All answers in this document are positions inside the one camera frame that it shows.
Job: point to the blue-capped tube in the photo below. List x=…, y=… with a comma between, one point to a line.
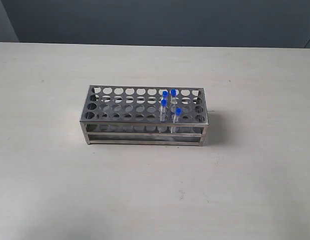
x=162, y=115
x=175, y=119
x=165, y=95
x=173, y=94

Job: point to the stainless steel tube rack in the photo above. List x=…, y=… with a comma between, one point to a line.
x=130, y=115

